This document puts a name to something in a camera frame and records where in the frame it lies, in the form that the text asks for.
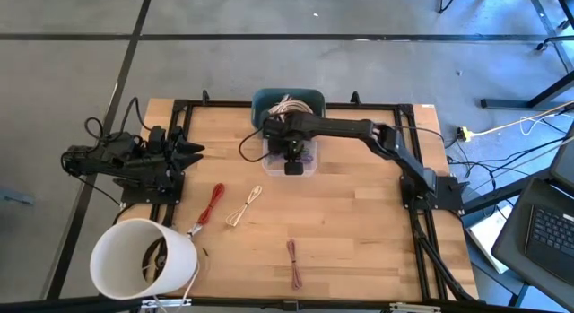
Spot beige floor cable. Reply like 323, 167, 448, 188
470, 100, 574, 137

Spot cream short cable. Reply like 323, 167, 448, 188
224, 185, 264, 228

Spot teal plastic bin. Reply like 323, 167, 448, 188
250, 87, 326, 131

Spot pink short cable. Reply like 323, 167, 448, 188
286, 239, 303, 292

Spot red short cable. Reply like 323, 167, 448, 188
187, 182, 226, 239

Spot white lamp cord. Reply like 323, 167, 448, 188
151, 263, 201, 313

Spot black bottom frame rail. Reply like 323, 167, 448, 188
0, 294, 574, 313

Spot black desk leg frame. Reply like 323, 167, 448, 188
416, 0, 574, 110

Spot white flat box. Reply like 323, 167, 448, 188
465, 204, 515, 275

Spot black metal table frame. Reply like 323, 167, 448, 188
150, 89, 477, 305

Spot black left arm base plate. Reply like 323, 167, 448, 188
112, 173, 186, 207

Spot clear plastic container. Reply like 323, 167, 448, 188
261, 137, 321, 178

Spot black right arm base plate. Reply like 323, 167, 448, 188
400, 175, 470, 214

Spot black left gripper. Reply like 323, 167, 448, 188
147, 125, 206, 179

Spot black laptop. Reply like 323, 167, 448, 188
491, 124, 574, 310

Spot black cable bundle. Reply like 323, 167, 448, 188
411, 212, 479, 304

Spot white cylindrical lamp shade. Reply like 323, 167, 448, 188
89, 217, 199, 301

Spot black floor cables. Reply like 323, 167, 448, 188
443, 135, 569, 182

